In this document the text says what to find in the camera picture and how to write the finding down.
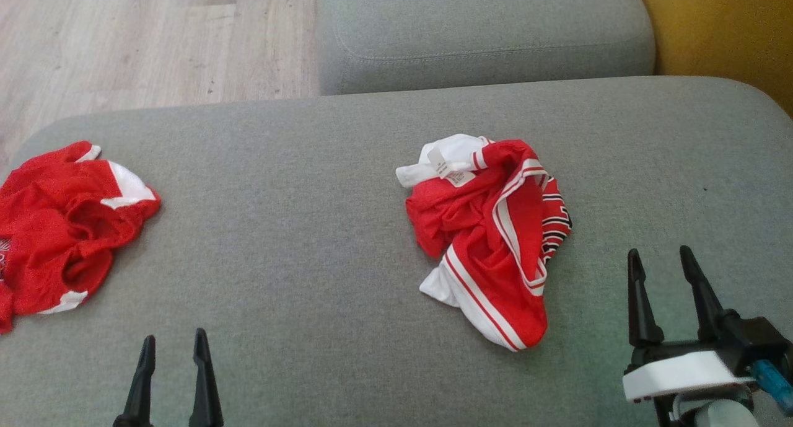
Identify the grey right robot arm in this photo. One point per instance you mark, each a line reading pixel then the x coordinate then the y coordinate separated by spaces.
pixel 722 414

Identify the grey sofa cushion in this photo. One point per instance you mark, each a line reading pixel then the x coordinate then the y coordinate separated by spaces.
pixel 483 30

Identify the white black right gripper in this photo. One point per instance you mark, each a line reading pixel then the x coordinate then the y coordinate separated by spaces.
pixel 681 371

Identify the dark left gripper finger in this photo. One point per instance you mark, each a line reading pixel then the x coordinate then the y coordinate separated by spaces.
pixel 140 390
pixel 205 383

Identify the yellow cushion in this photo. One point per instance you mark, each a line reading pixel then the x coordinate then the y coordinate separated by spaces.
pixel 731 30

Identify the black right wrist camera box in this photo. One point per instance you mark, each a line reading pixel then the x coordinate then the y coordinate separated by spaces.
pixel 756 343

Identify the red Bulls 23 jersey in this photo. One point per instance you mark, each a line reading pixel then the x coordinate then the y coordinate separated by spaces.
pixel 477 228

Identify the red and white shorts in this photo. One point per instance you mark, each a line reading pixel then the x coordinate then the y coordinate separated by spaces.
pixel 56 228

